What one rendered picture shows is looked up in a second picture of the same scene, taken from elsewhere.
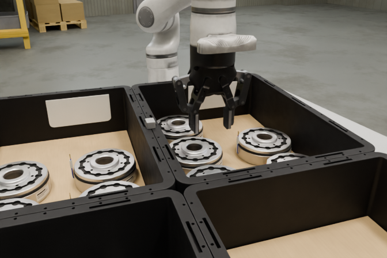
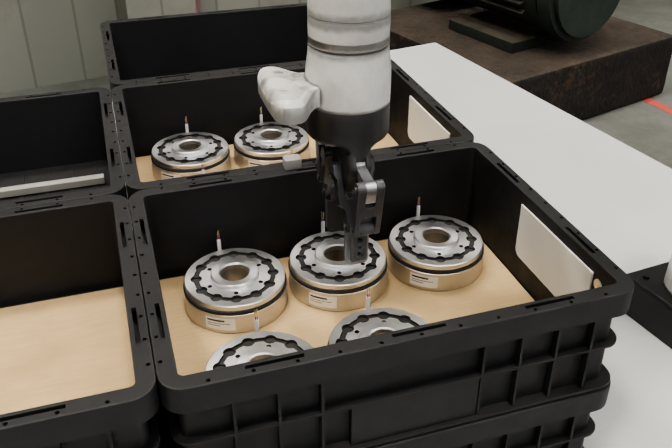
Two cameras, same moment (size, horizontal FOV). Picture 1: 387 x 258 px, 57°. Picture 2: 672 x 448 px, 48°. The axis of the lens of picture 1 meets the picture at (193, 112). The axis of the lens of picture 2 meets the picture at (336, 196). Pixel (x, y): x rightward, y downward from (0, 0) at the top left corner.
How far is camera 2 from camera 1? 0.88 m
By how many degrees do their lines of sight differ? 79
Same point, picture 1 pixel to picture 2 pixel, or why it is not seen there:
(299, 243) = (115, 373)
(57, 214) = (108, 136)
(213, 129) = (481, 306)
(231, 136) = not seen: hidden behind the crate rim
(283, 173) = (124, 266)
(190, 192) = (111, 198)
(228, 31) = (313, 82)
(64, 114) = (417, 128)
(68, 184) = not seen: hidden behind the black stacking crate
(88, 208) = (110, 148)
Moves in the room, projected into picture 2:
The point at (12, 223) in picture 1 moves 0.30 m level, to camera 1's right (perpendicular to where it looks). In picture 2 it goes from (106, 122) to (16, 266)
